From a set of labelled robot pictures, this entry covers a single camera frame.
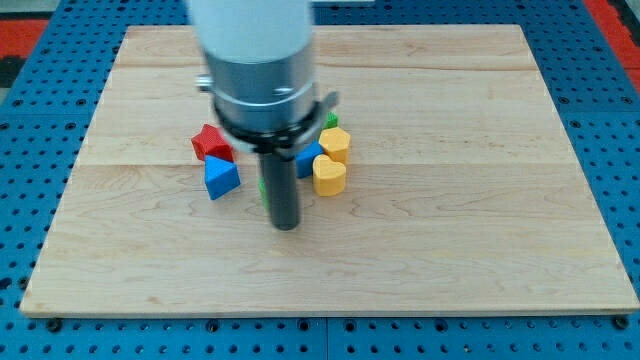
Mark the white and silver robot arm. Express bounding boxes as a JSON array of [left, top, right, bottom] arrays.
[[186, 0, 339, 159]]

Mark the blue triangle block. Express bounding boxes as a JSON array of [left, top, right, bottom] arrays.
[[204, 155, 241, 200]]

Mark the red star block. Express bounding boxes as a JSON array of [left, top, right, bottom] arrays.
[[191, 124, 234, 162]]

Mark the blue cube block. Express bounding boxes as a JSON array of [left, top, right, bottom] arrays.
[[295, 141, 324, 179]]

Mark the green star block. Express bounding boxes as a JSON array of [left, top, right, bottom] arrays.
[[323, 112, 339, 129]]

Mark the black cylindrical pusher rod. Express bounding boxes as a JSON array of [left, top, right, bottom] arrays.
[[258, 153, 300, 231]]

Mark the yellow hexagon block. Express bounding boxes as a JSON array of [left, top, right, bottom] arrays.
[[318, 127, 351, 165]]

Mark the yellow heart block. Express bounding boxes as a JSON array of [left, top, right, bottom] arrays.
[[312, 155, 346, 197]]

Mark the wooden board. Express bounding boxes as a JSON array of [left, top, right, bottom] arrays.
[[20, 25, 639, 318]]

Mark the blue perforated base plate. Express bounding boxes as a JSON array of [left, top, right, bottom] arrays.
[[1, 0, 639, 359]]

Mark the green circle block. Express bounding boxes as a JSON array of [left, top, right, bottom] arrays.
[[257, 177, 269, 210]]

